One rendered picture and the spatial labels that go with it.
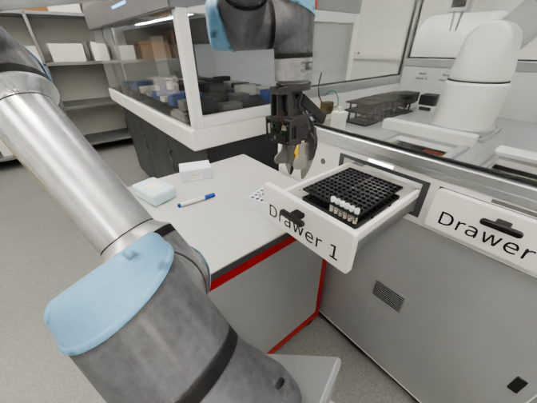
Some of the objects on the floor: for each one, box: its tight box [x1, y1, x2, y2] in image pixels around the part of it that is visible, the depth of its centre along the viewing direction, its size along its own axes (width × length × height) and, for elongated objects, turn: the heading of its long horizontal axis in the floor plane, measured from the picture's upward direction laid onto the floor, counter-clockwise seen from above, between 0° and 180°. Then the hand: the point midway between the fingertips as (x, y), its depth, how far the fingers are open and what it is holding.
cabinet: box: [279, 164, 537, 403], centre depth 126 cm, size 95×103×80 cm
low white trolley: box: [127, 154, 327, 354], centre depth 116 cm, size 58×62×76 cm
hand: (298, 170), depth 62 cm, fingers open, 3 cm apart
